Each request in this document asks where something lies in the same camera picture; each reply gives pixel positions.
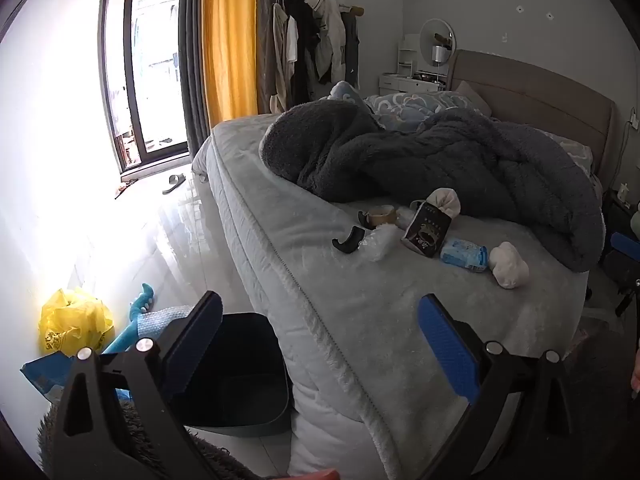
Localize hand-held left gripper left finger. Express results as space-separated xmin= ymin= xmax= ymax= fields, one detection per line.
xmin=50 ymin=290 xmax=236 ymax=480

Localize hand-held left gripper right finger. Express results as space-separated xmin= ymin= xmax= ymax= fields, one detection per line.
xmin=417 ymin=294 xmax=576 ymax=480

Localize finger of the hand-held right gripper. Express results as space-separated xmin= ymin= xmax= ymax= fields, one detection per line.
xmin=616 ymin=277 xmax=640 ymax=318
xmin=606 ymin=231 xmax=640 ymax=259

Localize dark plastic bin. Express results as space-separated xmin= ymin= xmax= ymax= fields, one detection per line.
xmin=180 ymin=312 xmax=293 ymax=436

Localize blue tissue packet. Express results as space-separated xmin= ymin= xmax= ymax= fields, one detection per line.
xmin=440 ymin=237 xmax=490 ymax=273

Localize cream ball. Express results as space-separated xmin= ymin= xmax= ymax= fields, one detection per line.
xmin=489 ymin=241 xmax=530 ymax=289
xmin=430 ymin=187 xmax=462 ymax=221

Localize black coffee packet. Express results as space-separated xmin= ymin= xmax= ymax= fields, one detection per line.
xmin=401 ymin=200 xmax=453 ymax=259

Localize clear plastic bag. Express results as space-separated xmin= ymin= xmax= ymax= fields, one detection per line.
xmin=361 ymin=222 xmax=401 ymax=263

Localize black plastic hook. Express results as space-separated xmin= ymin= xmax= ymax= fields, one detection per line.
xmin=331 ymin=225 xmax=367 ymax=256

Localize brown tape roll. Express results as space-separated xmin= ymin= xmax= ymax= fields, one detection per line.
xmin=357 ymin=205 xmax=398 ymax=228

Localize person's left hand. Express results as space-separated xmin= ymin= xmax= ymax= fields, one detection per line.
xmin=279 ymin=468 xmax=342 ymax=480

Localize dark bedside table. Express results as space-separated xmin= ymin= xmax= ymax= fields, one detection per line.
xmin=600 ymin=190 xmax=640 ymax=281

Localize bubble wrap sheet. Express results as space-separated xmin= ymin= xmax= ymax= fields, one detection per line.
xmin=134 ymin=305 xmax=193 ymax=338

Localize blue dinosaur toy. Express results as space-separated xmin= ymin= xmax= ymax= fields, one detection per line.
xmin=102 ymin=282 xmax=156 ymax=356

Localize grey bed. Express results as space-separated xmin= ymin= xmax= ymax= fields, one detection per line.
xmin=192 ymin=112 xmax=608 ymax=480

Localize light pillow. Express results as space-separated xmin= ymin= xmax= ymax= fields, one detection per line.
xmin=540 ymin=130 xmax=593 ymax=171

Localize yellow plastic bag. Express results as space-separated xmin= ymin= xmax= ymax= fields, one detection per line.
xmin=39 ymin=287 xmax=115 ymax=358

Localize blue plastic bag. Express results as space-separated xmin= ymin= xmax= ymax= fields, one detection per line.
xmin=20 ymin=352 xmax=76 ymax=403

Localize brown padded headboard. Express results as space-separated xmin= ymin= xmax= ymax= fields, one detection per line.
xmin=445 ymin=49 xmax=617 ymax=193

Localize dark grey fleece blanket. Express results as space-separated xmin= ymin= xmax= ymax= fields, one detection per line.
xmin=259 ymin=100 xmax=606 ymax=273

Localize brown pillow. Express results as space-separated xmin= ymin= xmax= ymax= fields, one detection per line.
xmin=452 ymin=80 xmax=493 ymax=116

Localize blue patterned blanket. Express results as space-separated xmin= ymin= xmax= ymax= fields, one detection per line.
xmin=327 ymin=80 xmax=493 ymax=133

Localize white dresser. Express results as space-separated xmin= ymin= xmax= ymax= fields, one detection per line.
xmin=378 ymin=72 xmax=448 ymax=93

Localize round white mirror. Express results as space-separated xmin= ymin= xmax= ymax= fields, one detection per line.
xmin=419 ymin=17 xmax=457 ymax=86

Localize white shelf organizer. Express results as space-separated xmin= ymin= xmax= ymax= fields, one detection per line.
xmin=397 ymin=34 xmax=423 ymax=76

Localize black framed glass door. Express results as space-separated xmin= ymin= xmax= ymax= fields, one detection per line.
xmin=97 ymin=0 xmax=191 ymax=171

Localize beige coat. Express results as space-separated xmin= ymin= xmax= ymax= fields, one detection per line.
xmin=269 ymin=2 xmax=293 ymax=113

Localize yellow curtain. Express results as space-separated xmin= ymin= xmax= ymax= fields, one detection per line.
xmin=201 ymin=0 xmax=261 ymax=123

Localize white shirt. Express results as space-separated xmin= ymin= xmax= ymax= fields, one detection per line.
xmin=285 ymin=14 xmax=301 ymax=67

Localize dark grey pants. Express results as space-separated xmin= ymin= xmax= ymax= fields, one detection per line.
xmin=342 ymin=10 xmax=362 ymax=88

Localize black garment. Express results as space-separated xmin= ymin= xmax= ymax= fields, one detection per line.
xmin=285 ymin=0 xmax=323 ymax=106

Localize white jacket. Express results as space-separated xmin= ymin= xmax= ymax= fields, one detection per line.
xmin=312 ymin=0 xmax=348 ymax=86

